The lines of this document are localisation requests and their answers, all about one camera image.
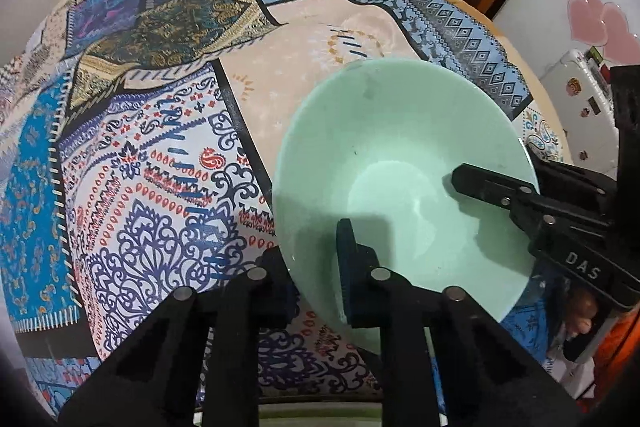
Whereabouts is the mint green bowl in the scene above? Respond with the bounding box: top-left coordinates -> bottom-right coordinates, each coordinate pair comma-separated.
272,57 -> 536,352

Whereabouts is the person's right hand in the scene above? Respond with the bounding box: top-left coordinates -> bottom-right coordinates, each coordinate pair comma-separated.
564,287 -> 598,339

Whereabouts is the white suitcase with stickers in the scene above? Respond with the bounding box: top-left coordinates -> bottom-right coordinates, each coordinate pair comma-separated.
540,50 -> 618,179

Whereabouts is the patchwork patterned tablecloth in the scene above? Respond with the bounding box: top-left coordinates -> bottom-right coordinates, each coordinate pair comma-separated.
1,0 -> 568,412

